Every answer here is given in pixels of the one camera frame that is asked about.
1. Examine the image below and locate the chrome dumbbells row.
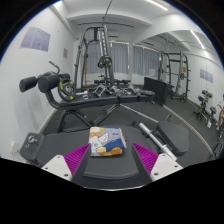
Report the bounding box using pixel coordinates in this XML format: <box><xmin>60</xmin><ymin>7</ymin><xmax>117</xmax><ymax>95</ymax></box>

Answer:
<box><xmin>111</xmin><ymin>84</ymin><xmax>143</xmax><ymax>98</ymax></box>

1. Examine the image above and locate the black smith machine frame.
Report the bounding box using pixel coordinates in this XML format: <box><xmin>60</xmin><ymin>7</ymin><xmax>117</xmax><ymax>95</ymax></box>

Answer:
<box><xmin>73</xmin><ymin>24</ymin><xmax>134</xmax><ymax>89</ymax></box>

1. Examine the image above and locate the chrome barbell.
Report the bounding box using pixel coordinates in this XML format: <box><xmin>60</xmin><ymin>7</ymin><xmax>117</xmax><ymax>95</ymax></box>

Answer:
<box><xmin>119</xmin><ymin>103</ymin><xmax>178</xmax><ymax>162</ymax></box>

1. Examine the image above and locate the long ceiling light strip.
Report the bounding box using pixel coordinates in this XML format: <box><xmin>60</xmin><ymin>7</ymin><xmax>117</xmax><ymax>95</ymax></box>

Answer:
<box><xmin>190</xmin><ymin>29</ymin><xmax>206</xmax><ymax>50</ymax></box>
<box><xmin>144</xmin><ymin>0</ymin><xmax>169</xmax><ymax>12</ymax></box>

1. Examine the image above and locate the black box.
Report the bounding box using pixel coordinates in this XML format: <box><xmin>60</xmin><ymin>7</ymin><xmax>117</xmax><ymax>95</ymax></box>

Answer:
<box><xmin>143</xmin><ymin>76</ymin><xmax>170</xmax><ymax>107</ymax></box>

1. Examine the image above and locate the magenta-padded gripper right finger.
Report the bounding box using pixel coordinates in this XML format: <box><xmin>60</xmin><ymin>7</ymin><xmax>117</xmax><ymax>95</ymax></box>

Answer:
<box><xmin>131</xmin><ymin>142</ymin><xmax>184</xmax><ymax>184</ymax></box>

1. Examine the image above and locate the small purple wall poster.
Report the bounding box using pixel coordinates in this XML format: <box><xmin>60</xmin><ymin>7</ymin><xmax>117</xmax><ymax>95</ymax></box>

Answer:
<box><xmin>199</xmin><ymin>68</ymin><xmax>214</xmax><ymax>84</ymax></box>

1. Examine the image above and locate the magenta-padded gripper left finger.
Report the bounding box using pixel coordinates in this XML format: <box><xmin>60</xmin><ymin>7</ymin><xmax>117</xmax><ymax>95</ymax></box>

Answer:
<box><xmin>41</xmin><ymin>143</ymin><xmax>93</xmax><ymax>185</ymax></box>

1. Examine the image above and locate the black bench with leg rollers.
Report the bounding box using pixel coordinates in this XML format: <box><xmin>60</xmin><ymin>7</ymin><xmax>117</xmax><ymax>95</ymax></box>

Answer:
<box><xmin>18</xmin><ymin>70</ymin><xmax>156</xmax><ymax>134</ymax></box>

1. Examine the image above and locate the grey triangle cable handle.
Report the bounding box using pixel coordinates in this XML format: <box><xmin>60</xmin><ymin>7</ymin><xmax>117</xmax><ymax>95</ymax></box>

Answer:
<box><xmin>93</xmin><ymin>83</ymin><xmax>108</xmax><ymax>98</ymax></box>

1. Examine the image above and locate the black padded workout bench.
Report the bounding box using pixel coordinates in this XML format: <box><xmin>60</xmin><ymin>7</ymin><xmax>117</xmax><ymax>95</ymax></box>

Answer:
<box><xmin>19</xmin><ymin>119</ymin><xmax>190</xmax><ymax>191</ymax></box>

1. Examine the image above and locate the black small exercise machine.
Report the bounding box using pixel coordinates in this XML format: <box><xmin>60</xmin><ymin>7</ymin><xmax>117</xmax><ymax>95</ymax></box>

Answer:
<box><xmin>194</xmin><ymin>89</ymin><xmax>218</xmax><ymax>126</ymax></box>

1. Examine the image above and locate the black squat rack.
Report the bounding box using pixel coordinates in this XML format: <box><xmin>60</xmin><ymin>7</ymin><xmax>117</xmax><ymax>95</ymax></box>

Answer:
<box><xmin>159</xmin><ymin>50</ymin><xmax>191</xmax><ymax>104</ymax></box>

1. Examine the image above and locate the white wall socket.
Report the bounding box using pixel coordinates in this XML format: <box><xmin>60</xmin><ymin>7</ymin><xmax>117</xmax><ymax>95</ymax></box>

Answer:
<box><xmin>8</xmin><ymin>141</ymin><xmax>18</xmax><ymax>156</ymax></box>

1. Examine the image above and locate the colourful cartoon print towel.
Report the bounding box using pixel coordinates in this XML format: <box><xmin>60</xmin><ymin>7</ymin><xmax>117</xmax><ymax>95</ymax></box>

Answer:
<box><xmin>88</xmin><ymin>125</ymin><xmax>128</xmax><ymax>158</ymax></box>

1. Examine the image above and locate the black yellow-marked weight plate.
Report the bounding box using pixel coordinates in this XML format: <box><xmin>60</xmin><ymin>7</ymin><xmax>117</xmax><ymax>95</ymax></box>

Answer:
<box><xmin>97</xmin><ymin>54</ymin><xmax>113</xmax><ymax>69</ymax></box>
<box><xmin>57</xmin><ymin>78</ymin><xmax>77</xmax><ymax>103</ymax></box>

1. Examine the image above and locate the grey window curtain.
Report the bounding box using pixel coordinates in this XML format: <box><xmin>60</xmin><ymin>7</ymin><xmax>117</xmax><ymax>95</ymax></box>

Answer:
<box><xmin>132</xmin><ymin>44</ymin><xmax>160</xmax><ymax>77</ymax></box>
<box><xmin>87</xmin><ymin>41</ymin><xmax>130</xmax><ymax>75</ymax></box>

